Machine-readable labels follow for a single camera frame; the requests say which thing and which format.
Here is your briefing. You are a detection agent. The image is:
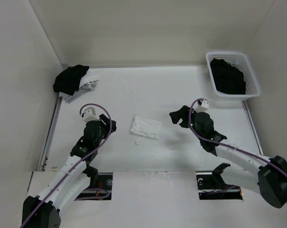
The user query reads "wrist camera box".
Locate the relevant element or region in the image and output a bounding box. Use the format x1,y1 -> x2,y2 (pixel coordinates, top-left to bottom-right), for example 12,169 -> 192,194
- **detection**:
194,99 -> 209,113
81,106 -> 98,123

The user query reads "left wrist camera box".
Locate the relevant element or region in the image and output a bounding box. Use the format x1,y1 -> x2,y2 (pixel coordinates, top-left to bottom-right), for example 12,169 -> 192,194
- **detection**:
81,106 -> 98,123

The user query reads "black tank top in basket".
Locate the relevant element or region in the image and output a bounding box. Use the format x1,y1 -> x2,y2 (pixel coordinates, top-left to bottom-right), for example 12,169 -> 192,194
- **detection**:
210,58 -> 246,95

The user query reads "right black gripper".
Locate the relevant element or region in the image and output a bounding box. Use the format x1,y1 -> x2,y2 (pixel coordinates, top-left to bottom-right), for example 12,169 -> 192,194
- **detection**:
169,105 -> 204,141

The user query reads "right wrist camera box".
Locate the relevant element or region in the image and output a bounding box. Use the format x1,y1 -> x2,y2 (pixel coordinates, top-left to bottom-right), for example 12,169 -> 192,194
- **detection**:
194,99 -> 209,113

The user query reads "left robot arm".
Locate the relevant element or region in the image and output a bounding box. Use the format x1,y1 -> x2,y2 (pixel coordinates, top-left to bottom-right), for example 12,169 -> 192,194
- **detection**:
20,114 -> 117,228

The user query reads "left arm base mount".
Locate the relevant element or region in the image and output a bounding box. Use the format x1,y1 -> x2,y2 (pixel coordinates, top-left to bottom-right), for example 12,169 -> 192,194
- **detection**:
76,172 -> 113,200

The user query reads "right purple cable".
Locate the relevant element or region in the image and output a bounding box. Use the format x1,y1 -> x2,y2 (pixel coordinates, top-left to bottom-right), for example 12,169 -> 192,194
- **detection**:
189,98 -> 287,205

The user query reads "folded white tank top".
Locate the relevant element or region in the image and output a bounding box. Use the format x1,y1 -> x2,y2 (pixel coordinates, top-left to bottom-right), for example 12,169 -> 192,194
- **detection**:
79,75 -> 100,90

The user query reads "folded grey tank top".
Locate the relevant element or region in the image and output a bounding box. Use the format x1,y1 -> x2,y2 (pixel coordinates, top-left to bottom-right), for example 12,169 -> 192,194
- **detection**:
59,85 -> 91,103

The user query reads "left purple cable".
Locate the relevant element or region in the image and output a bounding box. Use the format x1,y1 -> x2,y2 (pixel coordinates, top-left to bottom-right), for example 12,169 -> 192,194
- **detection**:
19,103 -> 112,228

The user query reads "white tank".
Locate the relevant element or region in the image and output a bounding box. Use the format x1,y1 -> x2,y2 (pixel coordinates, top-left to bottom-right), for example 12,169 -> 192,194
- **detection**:
130,115 -> 163,145
79,75 -> 100,90

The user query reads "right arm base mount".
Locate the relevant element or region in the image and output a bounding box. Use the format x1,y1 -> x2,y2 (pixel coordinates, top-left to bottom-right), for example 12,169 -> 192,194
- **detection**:
196,171 -> 243,200

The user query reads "white plastic basket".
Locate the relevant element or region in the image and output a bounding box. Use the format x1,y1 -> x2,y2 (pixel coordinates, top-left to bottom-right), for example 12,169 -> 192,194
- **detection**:
205,51 -> 260,102

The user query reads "folded black tank top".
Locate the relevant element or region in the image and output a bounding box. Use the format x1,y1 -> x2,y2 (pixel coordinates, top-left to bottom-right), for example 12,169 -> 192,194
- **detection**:
53,65 -> 90,95

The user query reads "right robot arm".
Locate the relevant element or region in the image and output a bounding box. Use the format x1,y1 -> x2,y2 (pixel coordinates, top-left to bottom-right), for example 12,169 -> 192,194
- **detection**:
169,100 -> 287,209

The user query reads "purple cable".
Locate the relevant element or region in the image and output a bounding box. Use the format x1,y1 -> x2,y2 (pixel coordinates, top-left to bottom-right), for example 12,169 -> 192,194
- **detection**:
19,103 -> 112,228
189,98 -> 287,205

